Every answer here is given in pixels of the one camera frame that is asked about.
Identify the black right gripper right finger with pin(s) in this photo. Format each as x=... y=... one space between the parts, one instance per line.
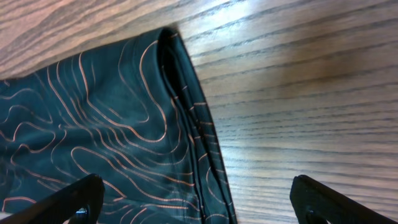
x=315 y=203

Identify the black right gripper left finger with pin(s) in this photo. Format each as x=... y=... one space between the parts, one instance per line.
x=80 y=202

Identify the black patterned sports jersey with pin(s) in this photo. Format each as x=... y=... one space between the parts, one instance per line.
x=132 y=112

